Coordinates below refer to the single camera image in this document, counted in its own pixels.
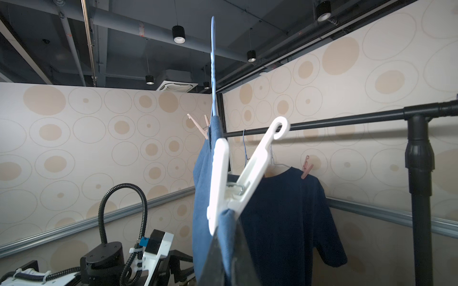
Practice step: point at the pink plastic clothespin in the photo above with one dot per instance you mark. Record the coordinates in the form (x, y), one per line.
(307, 167)

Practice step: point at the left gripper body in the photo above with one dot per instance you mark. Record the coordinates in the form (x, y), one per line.
(171, 266)

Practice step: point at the pale blue wire hanger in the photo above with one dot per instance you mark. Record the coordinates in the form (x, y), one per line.
(244, 148)

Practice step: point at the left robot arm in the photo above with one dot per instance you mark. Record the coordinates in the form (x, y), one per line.
(103, 266)

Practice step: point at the light blue t-shirt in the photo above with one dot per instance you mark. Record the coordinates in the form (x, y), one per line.
(201, 237)

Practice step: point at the beige plastic clothespin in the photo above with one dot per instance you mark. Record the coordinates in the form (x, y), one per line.
(203, 131)

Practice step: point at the light blue plastic hanger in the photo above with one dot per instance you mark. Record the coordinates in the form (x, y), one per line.
(213, 73)

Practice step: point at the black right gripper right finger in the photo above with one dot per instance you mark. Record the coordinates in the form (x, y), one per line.
(242, 270)

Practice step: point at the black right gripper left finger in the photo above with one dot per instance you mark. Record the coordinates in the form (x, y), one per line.
(213, 273)

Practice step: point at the white wire hanger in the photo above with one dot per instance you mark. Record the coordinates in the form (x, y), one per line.
(275, 168)

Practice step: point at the navy blue t-shirt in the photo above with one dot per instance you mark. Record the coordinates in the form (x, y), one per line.
(286, 219)

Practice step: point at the black clothes rack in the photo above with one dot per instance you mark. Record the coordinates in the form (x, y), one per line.
(385, 173)

